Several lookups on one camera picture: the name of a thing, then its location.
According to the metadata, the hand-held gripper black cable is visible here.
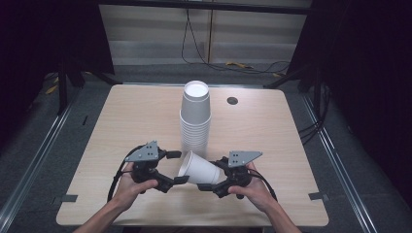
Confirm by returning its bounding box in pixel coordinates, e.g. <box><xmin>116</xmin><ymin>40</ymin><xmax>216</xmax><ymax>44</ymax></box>
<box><xmin>106</xmin><ymin>145</ymin><xmax>144</xmax><ymax>204</ymax></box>
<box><xmin>247</xmin><ymin>168</ymin><xmax>279</xmax><ymax>202</ymax></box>

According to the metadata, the single white paper cup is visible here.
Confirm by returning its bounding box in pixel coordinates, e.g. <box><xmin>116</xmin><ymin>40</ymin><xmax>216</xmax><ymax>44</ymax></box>
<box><xmin>177</xmin><ymin>150</ymin><xmax>222</xmax><ymax>185</ymax></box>

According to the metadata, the person's left hand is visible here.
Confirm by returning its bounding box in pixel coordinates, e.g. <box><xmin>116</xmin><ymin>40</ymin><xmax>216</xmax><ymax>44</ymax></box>
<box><xmin>111</xmin><ymin>162</ymin><xmax>159</xmax><ymax>212</ymax></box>

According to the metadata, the black metal stand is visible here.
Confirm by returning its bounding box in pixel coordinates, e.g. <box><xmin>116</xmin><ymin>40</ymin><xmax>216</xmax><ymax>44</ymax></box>
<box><xmin>262</xmin><ymin>63</ymin><xmax>326</xmax><ymax>110</ymax></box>
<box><xmin>56</xmin><ymin>59</ymin><xmax>122</xmax><ymax>117</ymax></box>

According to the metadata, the black hanging cable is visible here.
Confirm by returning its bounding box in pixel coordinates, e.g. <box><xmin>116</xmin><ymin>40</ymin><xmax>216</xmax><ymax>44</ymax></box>
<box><xmin>180</xmin><ymin>8</ymin><xmax>292</xmax><ymax>76</ymax></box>

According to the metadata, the metal floor rail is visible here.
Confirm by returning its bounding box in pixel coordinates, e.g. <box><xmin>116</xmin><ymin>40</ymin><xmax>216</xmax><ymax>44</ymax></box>
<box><xmin>300</xmin><ymin>92</ymin><xmax>379</xmax><ymax>233</ymax></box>
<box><xmin>0</xmin><ymin>86</ymin><xmax>82</xmax><ymax>225</ymax></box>

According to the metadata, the black overhead bar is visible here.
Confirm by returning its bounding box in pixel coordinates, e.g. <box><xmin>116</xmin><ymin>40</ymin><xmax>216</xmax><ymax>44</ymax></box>
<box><xmin>96</xmin><ymin>0</ymin><xmax>313</xmax><ymax>16</ymax></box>

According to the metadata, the stack of white paper cups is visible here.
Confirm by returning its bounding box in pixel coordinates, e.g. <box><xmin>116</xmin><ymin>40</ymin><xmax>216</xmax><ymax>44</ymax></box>
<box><xmin>179</xmin><ymin>80</ymin><xmax>213</xmax><ymax>160</ymax></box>

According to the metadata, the black curtain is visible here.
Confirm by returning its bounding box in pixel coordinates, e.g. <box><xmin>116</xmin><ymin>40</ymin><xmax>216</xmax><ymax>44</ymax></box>
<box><xmin>286</xmin><ymin>0</ymin><xmax>412</xmax><ymax>208</ymax></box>
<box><xmin>0</xmin><ymin>0</ymin><xmax>116</xmax><ymax>153</ymax></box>

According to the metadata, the grey tape strip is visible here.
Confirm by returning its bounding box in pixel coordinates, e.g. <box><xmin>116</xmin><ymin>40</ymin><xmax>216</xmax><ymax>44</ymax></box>
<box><xmin>308</xmin><ymin>191</ymin><xmax>329</xmax><ymax>202</ymax></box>
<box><xmin>59</xmin><ymin>194</ymin><xmax>79</xmax><ymax>204</ymax></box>

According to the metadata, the right hand-held gripper black cable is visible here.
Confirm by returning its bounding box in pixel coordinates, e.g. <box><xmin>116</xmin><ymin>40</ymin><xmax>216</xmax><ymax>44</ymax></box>
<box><xmin>247</xmin><ymin>168</ymin><xmax>279</xmax><ymax>202</ymax></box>

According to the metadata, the bundle of black floor cables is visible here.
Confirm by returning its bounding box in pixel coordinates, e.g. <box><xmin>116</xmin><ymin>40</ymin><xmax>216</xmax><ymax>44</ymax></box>
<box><xmin>297</xmin><ymin>84</ymin><xmax>332</xmax><ymax>146</ymax></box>

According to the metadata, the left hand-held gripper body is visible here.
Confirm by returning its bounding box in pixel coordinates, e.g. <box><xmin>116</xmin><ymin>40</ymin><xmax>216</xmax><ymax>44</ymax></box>
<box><xmin>124</xmin><ymin>140</ymin><xmax>168</xmax><ymax>184</ymax></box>

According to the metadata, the person's right hand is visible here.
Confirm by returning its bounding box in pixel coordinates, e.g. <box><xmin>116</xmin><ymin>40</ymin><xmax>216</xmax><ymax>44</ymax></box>
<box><xmin>227</xmin><ymin>162</ymin><xmax>277</xmax><ymax>214</ymax></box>

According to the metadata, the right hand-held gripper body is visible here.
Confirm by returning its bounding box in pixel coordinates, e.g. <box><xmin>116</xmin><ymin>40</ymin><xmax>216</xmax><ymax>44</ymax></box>
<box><xmin>222</xmin><ymin>150</ymin><xmax>263</xmax><ymax>192</ymax></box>

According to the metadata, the left hand-held gripper black cable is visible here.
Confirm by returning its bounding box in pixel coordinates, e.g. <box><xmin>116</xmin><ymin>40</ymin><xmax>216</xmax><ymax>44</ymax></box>
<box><xmin>106</xmin><ymin>145</ymin><xmax>144</xmax><ymax>204</ymax></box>

